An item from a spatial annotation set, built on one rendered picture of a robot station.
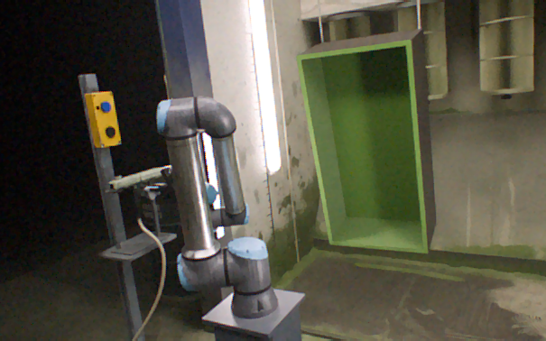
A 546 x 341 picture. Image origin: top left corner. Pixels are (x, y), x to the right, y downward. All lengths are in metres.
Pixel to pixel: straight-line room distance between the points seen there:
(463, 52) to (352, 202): 1.52
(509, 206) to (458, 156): 0.52
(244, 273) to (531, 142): 2.57
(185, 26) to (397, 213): 1.75
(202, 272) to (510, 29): 2.56
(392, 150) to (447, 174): 0.93
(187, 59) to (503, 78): 2.09
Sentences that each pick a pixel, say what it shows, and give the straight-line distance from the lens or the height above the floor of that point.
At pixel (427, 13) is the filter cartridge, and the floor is 1.86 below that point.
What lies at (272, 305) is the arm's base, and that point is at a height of 0.67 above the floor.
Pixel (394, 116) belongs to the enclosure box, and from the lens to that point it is 2.69.
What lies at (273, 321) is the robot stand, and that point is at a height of 0.64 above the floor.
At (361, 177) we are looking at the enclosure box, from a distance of 2.90.
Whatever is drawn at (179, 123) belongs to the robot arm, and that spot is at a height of 1.41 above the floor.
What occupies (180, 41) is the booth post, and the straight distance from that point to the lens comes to 2.48.
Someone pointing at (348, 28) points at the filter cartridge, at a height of 1.86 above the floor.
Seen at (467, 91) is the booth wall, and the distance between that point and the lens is 3.77.
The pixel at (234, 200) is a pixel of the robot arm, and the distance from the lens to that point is 1.78.
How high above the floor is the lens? 1.51
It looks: 11 degrees down
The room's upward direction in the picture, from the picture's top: 6 degrees counter-clockwise
